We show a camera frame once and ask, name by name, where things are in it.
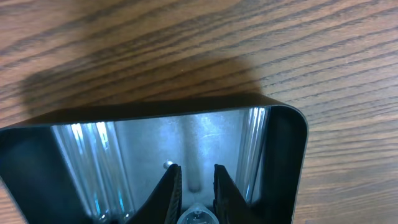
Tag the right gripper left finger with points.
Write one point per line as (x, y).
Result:
(164, 199)

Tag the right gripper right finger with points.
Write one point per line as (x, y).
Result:
(227, 202)

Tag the clear test tube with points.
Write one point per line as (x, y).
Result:
(197, 216)
(77, 155)
(109, 155)
(253, 140)

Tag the black tray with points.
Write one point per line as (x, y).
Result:
(280, 161)

